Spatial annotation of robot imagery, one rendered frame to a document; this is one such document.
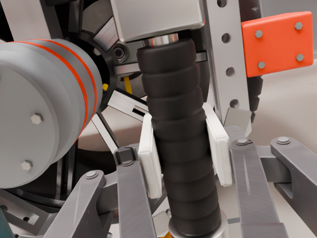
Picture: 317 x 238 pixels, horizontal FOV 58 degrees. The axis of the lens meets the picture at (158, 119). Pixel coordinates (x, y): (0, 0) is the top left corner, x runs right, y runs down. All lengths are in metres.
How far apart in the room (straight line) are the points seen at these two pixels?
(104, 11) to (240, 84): 0.61
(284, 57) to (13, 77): 0.32
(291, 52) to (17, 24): 0.36
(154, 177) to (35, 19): 0.31
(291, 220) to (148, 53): 1.32
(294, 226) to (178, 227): 1.21
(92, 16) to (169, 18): 0.78
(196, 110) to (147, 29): 0.06
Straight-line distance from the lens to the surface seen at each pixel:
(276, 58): 0.41
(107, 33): 0.50
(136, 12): 0.16
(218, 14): 0.39
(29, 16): 0.42
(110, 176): 0.16
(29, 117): 0.28
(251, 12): 0.49
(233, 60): 0.40
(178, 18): 0.16
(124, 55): 0.87
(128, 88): 0.94
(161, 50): 0.16
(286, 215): 1.47
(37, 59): 0.31
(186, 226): 0.21
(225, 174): 0.16
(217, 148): 0.16
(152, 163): 0.16
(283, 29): 0.41
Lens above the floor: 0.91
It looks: 18 degrees down
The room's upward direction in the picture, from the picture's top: 12 degrees counter-clockwise
